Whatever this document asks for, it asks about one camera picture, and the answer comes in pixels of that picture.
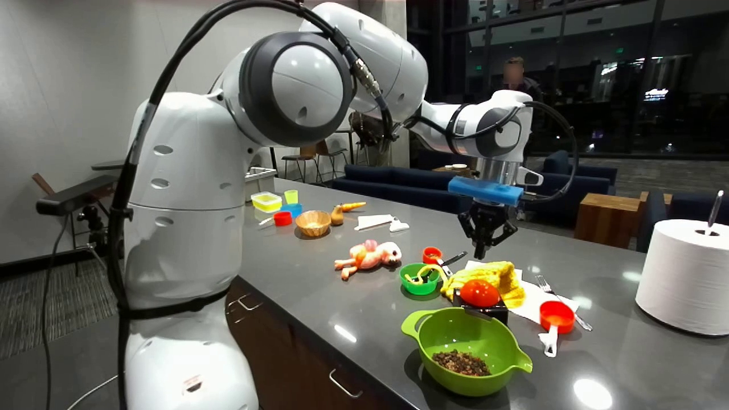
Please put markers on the wooden bowl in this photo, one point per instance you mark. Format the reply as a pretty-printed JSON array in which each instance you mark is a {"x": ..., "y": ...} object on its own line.
[{"x": 312, "y": 224}]

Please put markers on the large green mixing bowl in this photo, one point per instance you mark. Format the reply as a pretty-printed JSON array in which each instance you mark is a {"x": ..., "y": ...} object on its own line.
[{"x": 451, "y": 328}]

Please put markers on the orange round push toy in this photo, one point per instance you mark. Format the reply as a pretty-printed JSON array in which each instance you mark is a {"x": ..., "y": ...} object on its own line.
[{"x": 478, "y": 295}]

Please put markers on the red measuring cup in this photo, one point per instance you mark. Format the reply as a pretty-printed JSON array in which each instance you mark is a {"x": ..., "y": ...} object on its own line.
[{"x": 555, "y": 319}]

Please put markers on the white paper towel roll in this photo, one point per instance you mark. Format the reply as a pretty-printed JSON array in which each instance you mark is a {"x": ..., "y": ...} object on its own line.
[{"x": 683, "y": 279}]

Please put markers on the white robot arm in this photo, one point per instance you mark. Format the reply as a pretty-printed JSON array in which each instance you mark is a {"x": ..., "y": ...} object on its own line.
[{"x": 177, "y": 209}]

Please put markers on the black stand with tripod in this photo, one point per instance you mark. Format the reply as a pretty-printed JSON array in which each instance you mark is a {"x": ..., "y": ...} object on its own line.
[{"x": 82, "y": 201}]

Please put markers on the yellow square container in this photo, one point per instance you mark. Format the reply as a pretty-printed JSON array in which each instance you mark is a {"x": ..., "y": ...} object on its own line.
[{"x": 265, "y": 201}]

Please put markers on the small green cup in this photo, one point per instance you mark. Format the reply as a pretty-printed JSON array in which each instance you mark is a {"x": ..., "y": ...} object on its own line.
[{"x": 420, "y": 280}]

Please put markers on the wooden spoon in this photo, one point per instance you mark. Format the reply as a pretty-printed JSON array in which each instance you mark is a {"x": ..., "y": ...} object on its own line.
[{"x": 342, "y": 209}]

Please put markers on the dark blue sofa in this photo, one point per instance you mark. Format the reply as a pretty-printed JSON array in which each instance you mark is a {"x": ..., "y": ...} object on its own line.
[{"x": 428, "y": 187}]

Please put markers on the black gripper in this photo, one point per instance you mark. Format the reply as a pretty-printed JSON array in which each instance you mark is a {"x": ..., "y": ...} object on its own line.
[{"x": 486, "y": 224}]

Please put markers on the brown beans in bowl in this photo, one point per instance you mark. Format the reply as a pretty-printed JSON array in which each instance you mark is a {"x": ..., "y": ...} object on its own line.
[{"x": 461, "y": 363}]

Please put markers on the small red cup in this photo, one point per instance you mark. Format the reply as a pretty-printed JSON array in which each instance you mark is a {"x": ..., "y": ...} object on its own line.
[{"x": 430, "y": 255}]

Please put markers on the white cloth under cup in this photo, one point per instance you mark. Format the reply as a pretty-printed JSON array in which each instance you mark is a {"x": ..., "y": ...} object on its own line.
[{"x": 536, "y": 299}]

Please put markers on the person in dark shirt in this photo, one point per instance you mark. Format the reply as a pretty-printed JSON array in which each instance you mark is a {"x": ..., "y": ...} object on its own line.
[{"x": 517, "y": 81}]

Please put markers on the brown cardboard box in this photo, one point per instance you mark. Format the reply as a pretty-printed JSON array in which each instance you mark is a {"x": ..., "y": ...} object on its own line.
[{"x": 606, "y": 218}]

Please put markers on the green and blue block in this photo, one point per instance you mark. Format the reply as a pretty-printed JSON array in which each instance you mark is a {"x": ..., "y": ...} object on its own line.
[{"x": 291, "y": 201}]

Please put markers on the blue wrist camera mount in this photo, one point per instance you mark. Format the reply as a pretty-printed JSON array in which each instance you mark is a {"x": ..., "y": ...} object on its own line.
[{"x": 486, "y": 191}]

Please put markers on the plush toy doll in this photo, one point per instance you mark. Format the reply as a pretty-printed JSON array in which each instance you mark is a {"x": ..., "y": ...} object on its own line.
[{"x": 366, "y": 255}]

